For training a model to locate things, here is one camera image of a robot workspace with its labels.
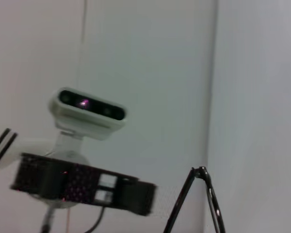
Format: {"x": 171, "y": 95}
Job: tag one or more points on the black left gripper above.
{"x": 53, "y": 180}

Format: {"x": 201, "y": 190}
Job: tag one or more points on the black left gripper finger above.
{"x": 135, "y": 196}

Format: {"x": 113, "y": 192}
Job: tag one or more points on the black thin-framed glasses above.
{"x": 203, "y": 171}

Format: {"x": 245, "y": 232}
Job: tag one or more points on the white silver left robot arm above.
{"x": 31, "y": 145}

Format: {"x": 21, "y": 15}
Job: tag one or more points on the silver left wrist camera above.
{"x": 87, "y": 121}

